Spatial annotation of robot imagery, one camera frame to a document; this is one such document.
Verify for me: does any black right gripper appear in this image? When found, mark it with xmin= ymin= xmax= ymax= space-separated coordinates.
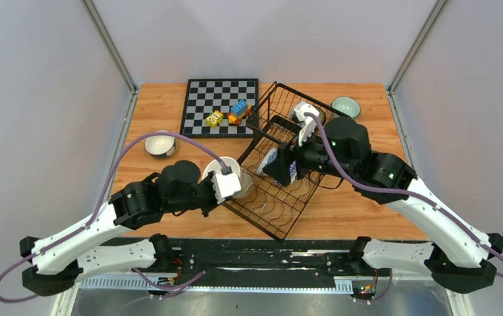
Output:
xmin=261 ymin=122 xmax=354 ymax=186

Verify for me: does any blue white geometric bowl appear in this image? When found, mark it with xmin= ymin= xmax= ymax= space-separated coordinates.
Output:
xmin=289 ymin=161 xmax=297 ymax=183

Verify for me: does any teal white dotted bowl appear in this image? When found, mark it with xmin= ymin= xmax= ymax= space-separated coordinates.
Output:
xmin=144 ymin=135 xmax=176 ymax=158

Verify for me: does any black wire dish rack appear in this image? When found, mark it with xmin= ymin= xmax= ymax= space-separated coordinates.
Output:
xmin=224 ymin=82 xmax=338 ymax=240

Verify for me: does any white grid pattern bowl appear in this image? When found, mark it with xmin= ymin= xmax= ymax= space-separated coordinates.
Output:
xmin=331 ymin=96 xmax=361 ymax=119

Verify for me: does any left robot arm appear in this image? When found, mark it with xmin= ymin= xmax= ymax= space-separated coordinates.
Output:
xmin=20 ymin=160 xmax=222 ymax=296

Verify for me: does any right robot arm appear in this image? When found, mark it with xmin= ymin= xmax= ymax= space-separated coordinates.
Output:
xmin=259 ymin=116 xmax=503 ymax=294

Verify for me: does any white blue rose bowl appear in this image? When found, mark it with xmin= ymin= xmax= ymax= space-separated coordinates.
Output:
xmin=255 ymin=147 xmax=278 ymax=176

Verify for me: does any blue yellow toy brick car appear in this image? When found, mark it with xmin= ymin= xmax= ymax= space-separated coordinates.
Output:
xmin=228 ymin=99 xmax=252 ymax=126

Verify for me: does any yellow owl toy block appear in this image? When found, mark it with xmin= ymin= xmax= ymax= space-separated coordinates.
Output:
xmin=205 ymin=110 xmax=224 ymax=127

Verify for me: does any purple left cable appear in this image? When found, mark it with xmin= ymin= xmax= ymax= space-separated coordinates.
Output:
xmin=0 ymin=130 xmax=232 ymax=316

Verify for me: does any purple cable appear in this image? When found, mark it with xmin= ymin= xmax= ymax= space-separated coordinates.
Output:
xmin=0 ymin=130 xmax=232 ymax=316
xmin=304 ymin=112 xmax=503 ymax=304

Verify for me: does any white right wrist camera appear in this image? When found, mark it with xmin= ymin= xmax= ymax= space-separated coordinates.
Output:
xmin=290 ymin=101 xmax=319 ymax=147

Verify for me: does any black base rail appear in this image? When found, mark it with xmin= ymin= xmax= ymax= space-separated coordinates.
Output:
xmin=66 ymin=237 xmax=455 ymax=295

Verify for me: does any aluminium frame post right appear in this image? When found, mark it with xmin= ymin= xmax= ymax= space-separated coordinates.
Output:
xmin=387 ymin=0 xmax=449 ymax=95

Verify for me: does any aluminium frame post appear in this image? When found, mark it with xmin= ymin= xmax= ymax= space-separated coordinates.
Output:
xmin=80 ymin=0 xmax=138 ymax=94
xmin=387 ymin=0 xmax=449 ymax=95

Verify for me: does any aluminium frame post left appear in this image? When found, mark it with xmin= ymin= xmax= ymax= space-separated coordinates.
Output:
xmin=80 ymin=0 xmax=138 ymax=94

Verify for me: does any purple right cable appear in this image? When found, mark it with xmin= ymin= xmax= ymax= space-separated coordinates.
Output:
xmin=304 ymin=112 xmax=503 ymax=304

